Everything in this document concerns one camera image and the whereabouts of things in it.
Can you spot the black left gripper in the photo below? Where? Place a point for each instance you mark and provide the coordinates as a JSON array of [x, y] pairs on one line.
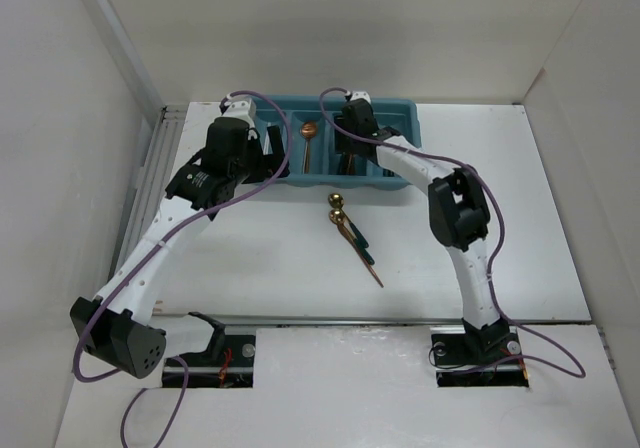
[[270, 166]]

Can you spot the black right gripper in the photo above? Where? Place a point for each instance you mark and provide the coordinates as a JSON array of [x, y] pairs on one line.
[[341, 144]]

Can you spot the copper slotted spoon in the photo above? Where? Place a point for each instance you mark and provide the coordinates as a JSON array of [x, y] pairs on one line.
[[308, 131]]

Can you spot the gold spoon green handle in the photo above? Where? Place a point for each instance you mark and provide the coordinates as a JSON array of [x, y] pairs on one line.
[[336, 201]]

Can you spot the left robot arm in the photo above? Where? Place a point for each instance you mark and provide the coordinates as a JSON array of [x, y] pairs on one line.
[[117, 325]]

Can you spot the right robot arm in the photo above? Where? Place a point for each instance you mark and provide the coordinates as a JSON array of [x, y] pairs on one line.
[[459, 218]]

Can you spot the blue plastic cutlery tray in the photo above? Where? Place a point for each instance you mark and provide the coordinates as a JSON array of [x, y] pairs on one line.
[[324, 158]]

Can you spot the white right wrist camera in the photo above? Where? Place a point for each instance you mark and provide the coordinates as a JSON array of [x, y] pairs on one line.
[[351, 96]]

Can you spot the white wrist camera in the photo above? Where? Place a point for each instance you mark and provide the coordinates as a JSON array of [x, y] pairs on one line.
[[241, 108], [351, 96]]

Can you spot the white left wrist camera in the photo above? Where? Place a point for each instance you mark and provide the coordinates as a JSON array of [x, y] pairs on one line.
[[241, 108]]

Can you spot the aluminium rail left side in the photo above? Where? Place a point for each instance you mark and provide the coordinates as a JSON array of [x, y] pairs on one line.
[[149, 178]]

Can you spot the aluminium rail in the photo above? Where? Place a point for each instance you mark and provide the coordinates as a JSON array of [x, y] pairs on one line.
[[284, 321], [149, 178]]

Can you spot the aluminium rail front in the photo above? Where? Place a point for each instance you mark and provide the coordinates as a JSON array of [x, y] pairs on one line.
[[284, 321]]

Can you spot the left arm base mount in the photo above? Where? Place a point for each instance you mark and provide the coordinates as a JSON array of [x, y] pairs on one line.
[[220, 353]]

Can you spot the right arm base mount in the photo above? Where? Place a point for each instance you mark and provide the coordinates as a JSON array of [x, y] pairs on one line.
[[458, 365]]

